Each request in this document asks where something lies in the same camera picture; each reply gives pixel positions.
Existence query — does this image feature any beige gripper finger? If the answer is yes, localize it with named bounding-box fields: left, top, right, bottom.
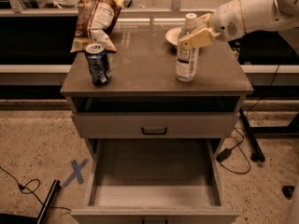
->
left=196, top=13, right=212, bottom=27
left=178, top=28, right=220, bottom=49

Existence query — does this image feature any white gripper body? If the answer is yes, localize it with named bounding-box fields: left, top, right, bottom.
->
left=209, top=0, right=246, bottom=41

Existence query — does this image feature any clear plastic water bottle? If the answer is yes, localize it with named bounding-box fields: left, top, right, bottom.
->
left=176, top=13, right=199, bottom=82

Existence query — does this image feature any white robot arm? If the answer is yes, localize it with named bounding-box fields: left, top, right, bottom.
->
left=178, top=0, right=299, bottom=49

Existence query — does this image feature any closed grey top drawer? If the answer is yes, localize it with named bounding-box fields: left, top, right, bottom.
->
left=72, top=112, right=238, bottom=139

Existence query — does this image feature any grey drawer cabinet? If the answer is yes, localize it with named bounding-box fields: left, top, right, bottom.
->
left=60, top=10, right=254, bottom=224

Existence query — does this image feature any open grey middle drawer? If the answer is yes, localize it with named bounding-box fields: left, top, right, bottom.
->
left=71, top=139, right=238, bottom=224

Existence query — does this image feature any white paper bowl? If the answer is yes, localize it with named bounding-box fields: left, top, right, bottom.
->
left=165, top=27, right=181, bottom=47

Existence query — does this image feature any chip bag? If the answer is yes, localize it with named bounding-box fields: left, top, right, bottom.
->
left=71, top=0, right=124, bottom=52

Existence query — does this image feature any blue soda can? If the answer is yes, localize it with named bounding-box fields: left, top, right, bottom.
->
left=85, top=43, right=112, bottom=86

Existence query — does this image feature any black power adapter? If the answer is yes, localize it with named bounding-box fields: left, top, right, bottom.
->
left=216, top=148, right=232, bottom=162

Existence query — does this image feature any black stand leg right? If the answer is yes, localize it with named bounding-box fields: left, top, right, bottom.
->
left=239, top=108, right=265, bottom=162

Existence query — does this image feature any black stand leg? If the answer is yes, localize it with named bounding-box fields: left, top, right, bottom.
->
left=36, top=179, right=61, bottom=224
left=239, top=108, right=265, bottom=162

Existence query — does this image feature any black round foot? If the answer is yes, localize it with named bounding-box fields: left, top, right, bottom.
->
left=282, top=186, right=294, bottom=199

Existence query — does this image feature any blue tape cross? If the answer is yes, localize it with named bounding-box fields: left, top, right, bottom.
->
left=63, top=159, right=89, bottom=188

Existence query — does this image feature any black stand leg left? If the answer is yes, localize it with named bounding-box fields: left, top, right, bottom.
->
left=36, top=179, right=61, bottom=224

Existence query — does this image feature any black drawer handle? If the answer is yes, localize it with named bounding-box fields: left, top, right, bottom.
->
left=141, top=127, right=167, bottom=135

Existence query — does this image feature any black cable left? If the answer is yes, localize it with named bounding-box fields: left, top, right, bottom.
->
left=0, top=165, right=72, bottom=213

